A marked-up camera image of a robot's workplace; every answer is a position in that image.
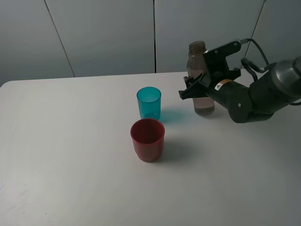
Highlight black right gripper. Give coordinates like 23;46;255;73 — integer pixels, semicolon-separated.
178;68;242;106

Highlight translucent brown plastic bottle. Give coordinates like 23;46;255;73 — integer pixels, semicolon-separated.
187;41;215;116

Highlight teal translucent plastic cup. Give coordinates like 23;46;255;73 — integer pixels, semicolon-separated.
136;87;162;120

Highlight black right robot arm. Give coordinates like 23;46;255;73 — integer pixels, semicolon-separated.
179;57;301;123

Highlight red plastic cup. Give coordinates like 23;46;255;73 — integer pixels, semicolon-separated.
130;118;165;162

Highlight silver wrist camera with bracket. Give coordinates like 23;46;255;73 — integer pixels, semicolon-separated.
203;41;241;82

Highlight black camera cable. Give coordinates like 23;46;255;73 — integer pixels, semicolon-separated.
239;37;271;82

